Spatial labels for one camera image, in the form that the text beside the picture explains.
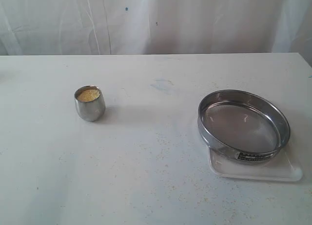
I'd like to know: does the stainless steel cup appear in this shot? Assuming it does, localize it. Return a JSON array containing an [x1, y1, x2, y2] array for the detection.
[[74, 85, 106, 122]]

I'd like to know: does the round steel sieve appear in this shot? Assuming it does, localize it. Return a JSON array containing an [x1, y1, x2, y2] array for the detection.
[[197, 90, 291, 164]]

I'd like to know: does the yellow grain pile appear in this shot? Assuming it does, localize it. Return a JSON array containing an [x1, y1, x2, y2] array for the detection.
[[77, 88, 100, 102]]

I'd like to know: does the white plastic tray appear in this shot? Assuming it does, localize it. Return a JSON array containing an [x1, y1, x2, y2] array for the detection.
[[207, 148, 303, 182]]

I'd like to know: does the white backdrop curtain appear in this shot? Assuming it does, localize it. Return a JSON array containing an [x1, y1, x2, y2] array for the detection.
[[0, 0, 312, 56]]

